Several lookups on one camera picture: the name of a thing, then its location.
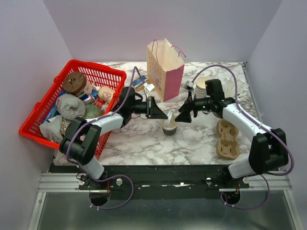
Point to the cardboard cup carrier tray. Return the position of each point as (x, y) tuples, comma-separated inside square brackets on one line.
[(227, 146)]

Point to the green round melon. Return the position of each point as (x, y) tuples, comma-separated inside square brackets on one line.
[(92, 111)]

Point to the white plastic cup lid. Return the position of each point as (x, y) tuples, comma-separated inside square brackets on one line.
[(169, 120)]

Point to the bundle of wrapped straws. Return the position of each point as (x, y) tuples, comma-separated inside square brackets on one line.
[(229, 88)]

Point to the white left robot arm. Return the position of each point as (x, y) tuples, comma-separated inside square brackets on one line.
[(82, 136)]

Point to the stack of paper cups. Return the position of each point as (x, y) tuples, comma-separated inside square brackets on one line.
[(200, 90)]

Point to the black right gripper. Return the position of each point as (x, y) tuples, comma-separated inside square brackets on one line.
[(184, 115)]

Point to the grey wrapped bundle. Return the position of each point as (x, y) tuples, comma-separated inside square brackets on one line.
[(70, 107)]

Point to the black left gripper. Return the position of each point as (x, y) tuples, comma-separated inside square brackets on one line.
[(154, 111)]

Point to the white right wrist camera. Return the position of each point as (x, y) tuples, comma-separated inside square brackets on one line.
[(189, 86)]

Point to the brown round cork lid jar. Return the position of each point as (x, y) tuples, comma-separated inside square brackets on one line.
[(74, 83)]

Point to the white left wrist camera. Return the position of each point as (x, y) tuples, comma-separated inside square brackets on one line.
[(148, 87)]

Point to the black paper coffee cup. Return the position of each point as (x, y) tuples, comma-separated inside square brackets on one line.
[(169, 129)]

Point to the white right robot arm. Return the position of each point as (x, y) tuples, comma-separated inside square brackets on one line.
[(268, 145)]

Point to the beige bottle with red print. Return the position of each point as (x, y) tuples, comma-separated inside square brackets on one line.
[(105, 93)]

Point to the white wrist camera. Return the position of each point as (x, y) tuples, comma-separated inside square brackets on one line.
[(148, 87), (189, 86)]

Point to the aluminium frame rail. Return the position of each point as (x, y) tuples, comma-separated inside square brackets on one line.
[(59, 183)]

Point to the blue and tan small box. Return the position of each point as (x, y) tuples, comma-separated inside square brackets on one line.
[(138, 83)]

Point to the pink and cream paper bag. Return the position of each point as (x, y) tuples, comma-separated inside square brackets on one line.
[(165, 67)]

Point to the white printed plastic bag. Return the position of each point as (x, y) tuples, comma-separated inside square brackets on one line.
[(54, 129)]

